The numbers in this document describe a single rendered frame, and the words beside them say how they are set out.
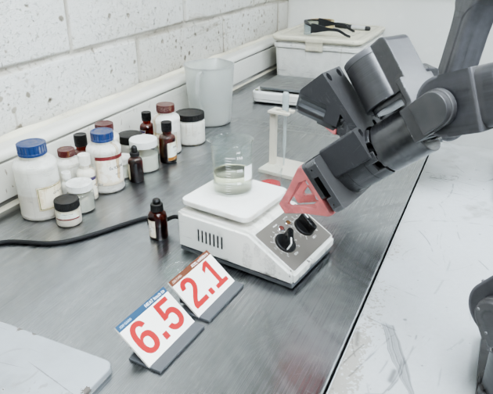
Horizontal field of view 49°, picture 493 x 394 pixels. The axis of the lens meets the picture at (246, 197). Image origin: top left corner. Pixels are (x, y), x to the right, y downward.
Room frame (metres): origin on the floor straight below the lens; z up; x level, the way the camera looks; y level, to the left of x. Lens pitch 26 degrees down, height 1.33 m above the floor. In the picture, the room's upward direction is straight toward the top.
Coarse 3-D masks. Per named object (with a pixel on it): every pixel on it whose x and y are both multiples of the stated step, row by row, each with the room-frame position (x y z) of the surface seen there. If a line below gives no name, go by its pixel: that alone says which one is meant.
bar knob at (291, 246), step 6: (288, 228) 0.66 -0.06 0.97; (282, 234) 0.66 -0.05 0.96; (288, 234) 0.65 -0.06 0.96; (276, 240) 0.65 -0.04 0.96; (282, 240) 0.65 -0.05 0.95; (288, 240) 0.64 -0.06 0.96; (282, 246) 0.64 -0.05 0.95; (288, 246) 0.63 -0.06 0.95; (294, 246) 0.65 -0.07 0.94; (288, 252) 0.64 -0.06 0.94
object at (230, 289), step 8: (232, 280) 0.62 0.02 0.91; (176, 288) 0.56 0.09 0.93; (224, 288) 0.60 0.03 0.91; (232, 288) 0.61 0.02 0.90; (240, 288) 0.61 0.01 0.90; (216, 296) 0.59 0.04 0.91; (224, 296) 0.59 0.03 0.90; (232, 296) 0.59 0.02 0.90; (208, 304) 0.57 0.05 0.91; (216, 304) 0.57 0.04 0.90; (224, 304) 0.57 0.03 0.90; (192, 312) 0.55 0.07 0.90; (200, 312) 0.55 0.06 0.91; (208, 312) 0.55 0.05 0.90; (216, 312) 0.55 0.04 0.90; (208, 320) 0.54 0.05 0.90
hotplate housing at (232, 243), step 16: (192, 208) 0.72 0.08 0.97; (272, 208) 0.72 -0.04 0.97; (192, 224) 0.70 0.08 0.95; (208, 224) 0.68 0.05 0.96; (224, 224) 0.67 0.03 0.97; (240, 224) 0.67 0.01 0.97; (256, 224) 0.67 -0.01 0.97; (320, 224) 0.72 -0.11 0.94; (192, 240) 0.70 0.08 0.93; (208, 240) 0.68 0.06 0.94; (224, 240) 0.66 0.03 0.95; (240, 240) 0.65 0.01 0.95; (256, 240) 0.64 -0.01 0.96; (224, 256) 0.66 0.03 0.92; (240, 256) 0.65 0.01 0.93; (256, 256) 0.63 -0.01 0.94; (272, 256) 0.62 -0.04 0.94; (320, 256) 0.67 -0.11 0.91; (256, 272) 0.64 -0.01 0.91; (272, 272) 0.62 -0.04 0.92; (288, 272) 0.61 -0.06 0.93; (304, 272) 0.63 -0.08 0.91
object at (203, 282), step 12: (204, 264) 0.62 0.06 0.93; (216, 264) 0.63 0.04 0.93; (192, 276) 0.59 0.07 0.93; (204, 276) 0.60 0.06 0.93; (216, 276) 0.61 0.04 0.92; (228, 276) 0.62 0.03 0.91; (180, 288) 0.57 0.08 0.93; (192, 288) 0.58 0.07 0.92; (204, 288) 0.59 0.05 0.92; (216, 288) 0.60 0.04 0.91; (192, 300) 0.56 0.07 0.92; (204, 300) 0.57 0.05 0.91
